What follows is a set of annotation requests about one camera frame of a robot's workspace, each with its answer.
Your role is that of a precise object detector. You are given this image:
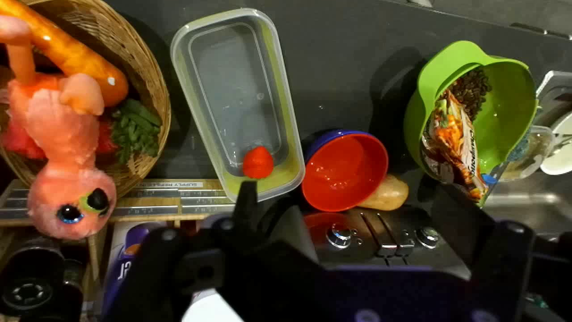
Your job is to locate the round wicker basket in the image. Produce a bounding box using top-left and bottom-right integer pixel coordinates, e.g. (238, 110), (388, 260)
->
(0, 0), (175, 201)

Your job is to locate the green leafy toy vegetable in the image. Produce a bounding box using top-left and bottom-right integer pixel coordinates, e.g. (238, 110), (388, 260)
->
(109, 97), (164, 167)

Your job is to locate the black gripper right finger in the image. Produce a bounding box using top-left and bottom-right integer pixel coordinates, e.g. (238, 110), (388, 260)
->
(429, 183), (497, 271)

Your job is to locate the green plastic bowl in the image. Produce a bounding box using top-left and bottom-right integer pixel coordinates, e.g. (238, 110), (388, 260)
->
(402, 40), (540, 194)

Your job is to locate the coffee beans pile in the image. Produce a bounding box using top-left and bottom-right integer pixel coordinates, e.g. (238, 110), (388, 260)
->
(447, 67), (495, 122)

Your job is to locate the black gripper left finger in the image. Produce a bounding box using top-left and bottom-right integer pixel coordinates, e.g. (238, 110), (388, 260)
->
(232, 180), (261, 241)

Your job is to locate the black round appliance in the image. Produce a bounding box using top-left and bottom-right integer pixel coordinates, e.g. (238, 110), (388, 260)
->
(0, 237), (86, 322)

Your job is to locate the blue labelled can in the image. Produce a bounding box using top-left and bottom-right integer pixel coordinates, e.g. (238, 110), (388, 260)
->
(102, 223), (161, 316)

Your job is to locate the clear rectangular plastic container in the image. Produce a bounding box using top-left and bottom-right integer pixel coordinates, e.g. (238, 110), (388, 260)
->
(168, 6), (307, 205)

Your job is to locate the brown potato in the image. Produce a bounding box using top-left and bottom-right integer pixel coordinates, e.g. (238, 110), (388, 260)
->
(356, 174), (411, 214)

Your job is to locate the blue plastic bowl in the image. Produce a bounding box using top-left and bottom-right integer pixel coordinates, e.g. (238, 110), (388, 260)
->
(304, 128), (366, 164)

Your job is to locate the pink plush toy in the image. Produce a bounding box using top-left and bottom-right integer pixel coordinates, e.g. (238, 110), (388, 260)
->
(0, 15), (120, 242)

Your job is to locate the orange toy carrot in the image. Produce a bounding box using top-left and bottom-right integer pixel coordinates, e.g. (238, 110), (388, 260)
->
(0, 0), (130, 108)

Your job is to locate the red plastic bowl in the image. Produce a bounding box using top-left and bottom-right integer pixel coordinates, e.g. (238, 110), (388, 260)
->
(300, 131), (390, 215)

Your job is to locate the wooden slat crate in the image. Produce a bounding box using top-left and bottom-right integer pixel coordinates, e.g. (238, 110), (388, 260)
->
(0, 178), (241, 230)

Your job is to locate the stainless steel toaster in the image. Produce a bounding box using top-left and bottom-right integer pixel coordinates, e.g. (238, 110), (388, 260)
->
(302, 205), (474, 283)

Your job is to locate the red toy food piece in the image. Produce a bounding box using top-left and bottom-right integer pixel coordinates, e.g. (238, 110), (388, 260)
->
(2, 115), (46, 162)

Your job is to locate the dirty clear food container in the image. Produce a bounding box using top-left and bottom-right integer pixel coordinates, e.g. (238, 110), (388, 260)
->
(499, 112), (572, 185)

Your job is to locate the orange instant noodle packet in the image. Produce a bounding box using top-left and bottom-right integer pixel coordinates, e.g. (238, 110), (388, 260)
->
(418, 88), (497, 208)

